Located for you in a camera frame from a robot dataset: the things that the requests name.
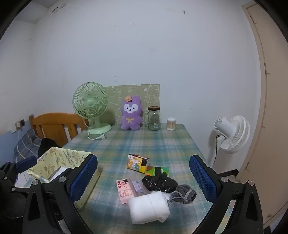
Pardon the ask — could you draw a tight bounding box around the white charger cable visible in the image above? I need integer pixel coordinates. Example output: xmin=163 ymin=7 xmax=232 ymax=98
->
xmin=12 ymin=128 xmax=22 ymax=162

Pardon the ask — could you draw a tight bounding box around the glass jar with handle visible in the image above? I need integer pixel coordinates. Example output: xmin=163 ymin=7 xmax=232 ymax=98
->
xmin=144 ymin=106 xmax=161 ymax=131

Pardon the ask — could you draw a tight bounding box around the yellow cartoon tissue pack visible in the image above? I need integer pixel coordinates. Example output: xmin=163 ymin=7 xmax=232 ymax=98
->
xmin=126 ymin=154 xmax=150 ymax=174

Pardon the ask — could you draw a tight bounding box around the green patterned cushion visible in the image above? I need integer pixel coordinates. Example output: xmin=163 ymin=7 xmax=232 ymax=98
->
xmin=104 ymin=84 xmax=161 ymax=126

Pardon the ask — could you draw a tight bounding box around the blue plaid pillow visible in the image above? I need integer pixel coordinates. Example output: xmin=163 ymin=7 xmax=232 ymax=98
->
xmin=13 ymin=129 xmax=43 ymax=162

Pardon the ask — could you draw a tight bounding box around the white cloth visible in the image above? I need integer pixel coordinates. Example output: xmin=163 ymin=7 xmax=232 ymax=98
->
xmin=128 ymin=190 xmax=171 ymax=225

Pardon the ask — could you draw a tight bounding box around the small purple packet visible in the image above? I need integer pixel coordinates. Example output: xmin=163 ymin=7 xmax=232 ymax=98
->
xmin=131 ymin=180 xmax=144 ymax=192

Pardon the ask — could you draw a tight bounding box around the green tissue pack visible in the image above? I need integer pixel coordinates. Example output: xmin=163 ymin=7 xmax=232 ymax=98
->
xmin=145 ymin=166 xmax=170 ymax=178

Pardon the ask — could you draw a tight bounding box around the purple plush toy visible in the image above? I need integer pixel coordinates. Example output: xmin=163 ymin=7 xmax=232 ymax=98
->
xmin=121 ymin=96 xmax=144 ymax=131

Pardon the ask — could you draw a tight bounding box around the pink wet wipes pack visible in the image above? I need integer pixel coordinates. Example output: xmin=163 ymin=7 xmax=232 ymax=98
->
xmin=116 ymin=179 xmax=147 ymax=204

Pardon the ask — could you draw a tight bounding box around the green desk fan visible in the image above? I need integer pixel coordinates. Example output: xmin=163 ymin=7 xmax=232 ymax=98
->
xmin=72 ymin=82 xmax=112 ymax=135

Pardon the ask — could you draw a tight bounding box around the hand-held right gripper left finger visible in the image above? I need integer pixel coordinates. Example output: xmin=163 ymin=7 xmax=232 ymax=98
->
xmin=22 ymin=154 xmax=98 ymax=234

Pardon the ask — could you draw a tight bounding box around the white standing fan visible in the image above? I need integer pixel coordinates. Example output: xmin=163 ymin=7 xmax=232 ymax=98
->
xmin=209 ymin=115 xmax=251 ymax=154

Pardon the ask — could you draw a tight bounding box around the beige door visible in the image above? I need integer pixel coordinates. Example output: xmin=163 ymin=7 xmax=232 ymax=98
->
xmin=236 ymin=2 xmax=288 ymax=228

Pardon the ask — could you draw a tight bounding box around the black plastic bag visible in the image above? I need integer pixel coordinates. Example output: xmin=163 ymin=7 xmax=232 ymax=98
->
xmin=142 ymin=174 xmax=179 ymax=193

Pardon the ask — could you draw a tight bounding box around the black fan cable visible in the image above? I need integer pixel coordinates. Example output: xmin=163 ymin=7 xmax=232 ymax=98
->
xmin=213 ymin=135 xmax=220 ymax=166

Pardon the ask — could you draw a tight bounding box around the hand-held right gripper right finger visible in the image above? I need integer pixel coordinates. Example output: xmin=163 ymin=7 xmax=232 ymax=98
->
xmin=189 ymin=154 xmax=264 ymax=234

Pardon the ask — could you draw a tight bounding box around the black cloth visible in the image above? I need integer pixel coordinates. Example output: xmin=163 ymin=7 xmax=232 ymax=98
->
xmin=38 ymin=138 xmax=66 ymax=158

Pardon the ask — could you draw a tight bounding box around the yellow cartoon cushion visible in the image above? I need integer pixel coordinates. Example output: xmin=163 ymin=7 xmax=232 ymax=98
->
xmin=27 ymin=147 xmax=101 ymax=210

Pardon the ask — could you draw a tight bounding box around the green fan power cable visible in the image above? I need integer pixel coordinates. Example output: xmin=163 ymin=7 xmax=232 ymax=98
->
xmin=87 ymin=128 xmax=107 ymax=140

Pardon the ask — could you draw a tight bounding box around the wooden chair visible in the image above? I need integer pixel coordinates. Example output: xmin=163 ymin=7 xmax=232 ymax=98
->
xmin=29 ymin=112 xmax=89 ymax=148

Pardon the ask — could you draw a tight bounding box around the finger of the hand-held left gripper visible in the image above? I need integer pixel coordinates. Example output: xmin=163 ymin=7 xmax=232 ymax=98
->
xmin=0 ymin=156 xmax=37 ymax=180

